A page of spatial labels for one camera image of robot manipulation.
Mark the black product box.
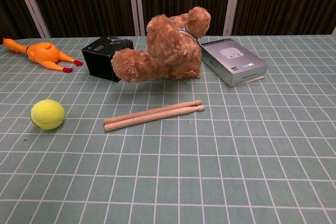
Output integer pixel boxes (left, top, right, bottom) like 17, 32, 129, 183
81, 35, 134, 82

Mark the silver grey product box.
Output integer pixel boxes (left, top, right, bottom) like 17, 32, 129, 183
201, 39, 269, 88

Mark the yellow tennis ball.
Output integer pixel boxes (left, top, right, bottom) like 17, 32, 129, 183
30, 99, 66, 131

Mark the orange rubber chicken toy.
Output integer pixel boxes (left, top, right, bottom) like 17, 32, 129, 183
2, 37, 84, 73

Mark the brown teddy bear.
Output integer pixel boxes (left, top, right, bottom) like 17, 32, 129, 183
110, 6, 212, 83

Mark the green checkered tablecloth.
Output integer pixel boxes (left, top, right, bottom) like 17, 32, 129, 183
0, 34, 336, 224

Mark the white partition frame post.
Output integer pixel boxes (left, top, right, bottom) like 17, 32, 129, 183
127, 0, 145, 37
224, 0, 243, 36
12, 0, 51, 38

